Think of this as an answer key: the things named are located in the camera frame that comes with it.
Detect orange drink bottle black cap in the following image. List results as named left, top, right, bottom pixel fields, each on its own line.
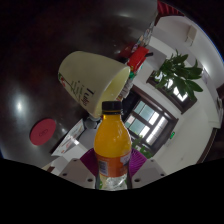
left=93, top=100, right=133, bottom=191

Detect pale yellow mug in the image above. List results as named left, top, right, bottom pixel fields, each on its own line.
left=57, top=50, right=132, bottom=119

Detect flat round red coaster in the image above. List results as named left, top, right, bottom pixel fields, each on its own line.
left=29, top=118, right=57, bottom=146

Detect dark wooden double door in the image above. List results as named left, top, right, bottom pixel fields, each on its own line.
left=121, top=86, right=179, bottom=154

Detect dark framed window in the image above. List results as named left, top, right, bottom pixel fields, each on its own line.
left=146, top=68, right=198, bottom=114

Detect red carpeted stairs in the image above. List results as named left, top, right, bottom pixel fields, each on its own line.
left=156, top=0, right=186, bottom=18

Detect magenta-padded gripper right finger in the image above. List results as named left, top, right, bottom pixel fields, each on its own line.
left=127, top=147, right=168, bottom=189

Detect white wall radiator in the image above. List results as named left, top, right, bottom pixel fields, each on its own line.
left=184, top=24, right=198, bottom=44

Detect grey round object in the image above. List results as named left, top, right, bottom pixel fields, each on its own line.
left=83, top=115, right=101, bottom=131

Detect white printed leaflet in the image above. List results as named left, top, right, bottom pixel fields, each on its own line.
left=51, top=118, right=86, bottom=158

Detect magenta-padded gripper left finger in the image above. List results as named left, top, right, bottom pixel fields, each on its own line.
left=58, top=147, right=100, bottom=190

